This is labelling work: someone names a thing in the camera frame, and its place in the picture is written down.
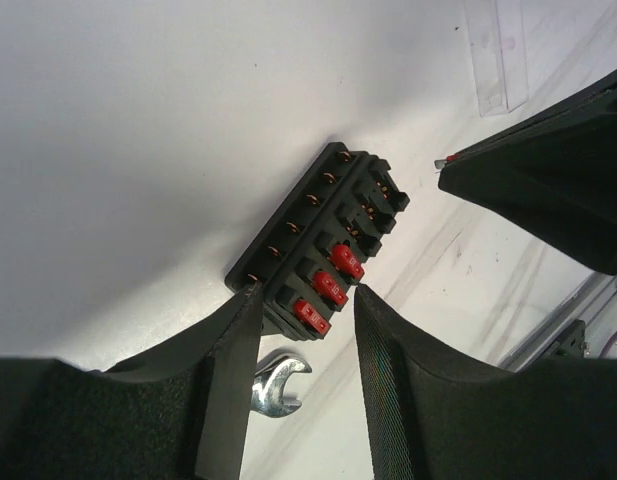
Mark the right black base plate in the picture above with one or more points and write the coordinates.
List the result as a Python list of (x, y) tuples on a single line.
[(570, 342)]

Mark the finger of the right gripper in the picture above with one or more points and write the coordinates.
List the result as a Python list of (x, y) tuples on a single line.
[(553, 175)]

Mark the clear plastic fuse box cover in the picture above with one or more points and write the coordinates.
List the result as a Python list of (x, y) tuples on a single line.
[(497, 45)]

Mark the black fuse box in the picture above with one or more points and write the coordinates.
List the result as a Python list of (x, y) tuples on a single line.
[(313, 249)]

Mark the red blade fuse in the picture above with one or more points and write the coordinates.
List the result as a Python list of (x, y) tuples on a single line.
[(440, 164)]

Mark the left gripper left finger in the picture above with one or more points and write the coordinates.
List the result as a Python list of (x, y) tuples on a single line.
[(194, 390)]

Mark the aluminium rail frame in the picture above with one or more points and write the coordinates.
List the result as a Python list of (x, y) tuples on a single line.
[(594, 298)]

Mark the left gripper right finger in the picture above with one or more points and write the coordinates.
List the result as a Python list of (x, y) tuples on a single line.
[(432, 411)]

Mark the large silver open-end wrench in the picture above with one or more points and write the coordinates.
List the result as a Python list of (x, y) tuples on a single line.
[(268, 390)]

